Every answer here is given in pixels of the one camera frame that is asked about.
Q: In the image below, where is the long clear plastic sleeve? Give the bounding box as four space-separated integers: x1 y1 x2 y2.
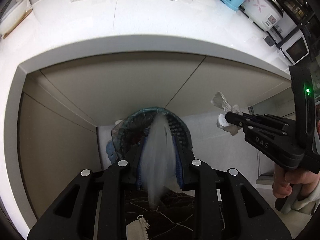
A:
141 114 176 209

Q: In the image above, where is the white tissue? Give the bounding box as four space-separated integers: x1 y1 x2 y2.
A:
210 92 243 136

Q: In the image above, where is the black mesh trash bin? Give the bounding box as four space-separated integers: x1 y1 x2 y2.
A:
106 107 193 164

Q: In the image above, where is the person's right hand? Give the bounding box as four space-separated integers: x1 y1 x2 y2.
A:
272 164 319 198

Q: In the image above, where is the white microwave oven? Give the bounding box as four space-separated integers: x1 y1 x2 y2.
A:
277 27 310 65

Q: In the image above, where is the small black puck device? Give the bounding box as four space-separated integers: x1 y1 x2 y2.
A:
264 35 275 47

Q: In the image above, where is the white rice cooker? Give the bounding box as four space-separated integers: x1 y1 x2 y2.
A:
241 0 283 31

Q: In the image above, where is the wooden coaster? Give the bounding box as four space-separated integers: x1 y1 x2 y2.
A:
2 8 33 39

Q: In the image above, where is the white stacked bowls left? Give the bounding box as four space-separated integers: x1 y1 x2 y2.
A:
1 0 32 36

